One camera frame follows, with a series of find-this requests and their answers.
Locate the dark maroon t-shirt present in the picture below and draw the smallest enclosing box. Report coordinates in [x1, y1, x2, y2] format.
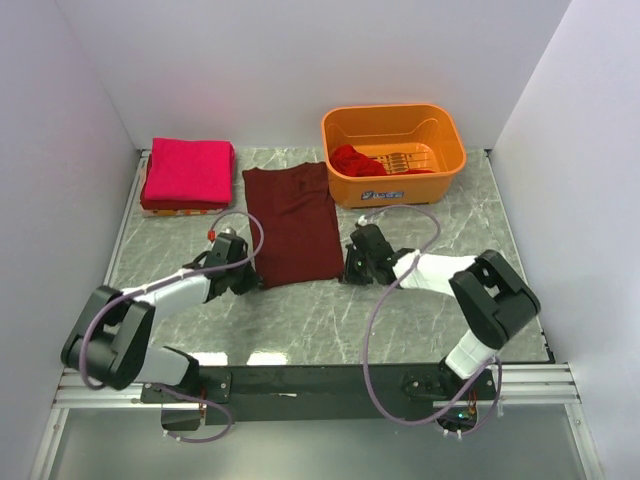
[242, 163, 344, 289]

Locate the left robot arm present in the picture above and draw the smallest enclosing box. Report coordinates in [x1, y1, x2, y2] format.
[60, 231, 261, 402]

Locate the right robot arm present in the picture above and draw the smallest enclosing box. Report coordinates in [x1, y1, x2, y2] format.
[343, 224, 541, 399]

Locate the folded pink t-shirt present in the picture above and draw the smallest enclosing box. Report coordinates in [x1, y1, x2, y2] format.
[141, 137, 235, 210]

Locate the red t-shirt in basket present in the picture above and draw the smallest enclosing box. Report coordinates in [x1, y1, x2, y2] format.
[329, 145, 433, 177]

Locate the orange plastic basket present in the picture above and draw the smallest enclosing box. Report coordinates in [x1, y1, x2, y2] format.
[322, 104, 467, 208]

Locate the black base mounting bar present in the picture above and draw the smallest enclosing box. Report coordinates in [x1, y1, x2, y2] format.
[140, 363, 497, 430]

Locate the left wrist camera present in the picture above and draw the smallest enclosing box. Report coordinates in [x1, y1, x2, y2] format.
[207, 227, 237, 242]

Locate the aluminium frame rail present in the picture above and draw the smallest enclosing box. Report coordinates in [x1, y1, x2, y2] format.
[31, 147, 604, 479]

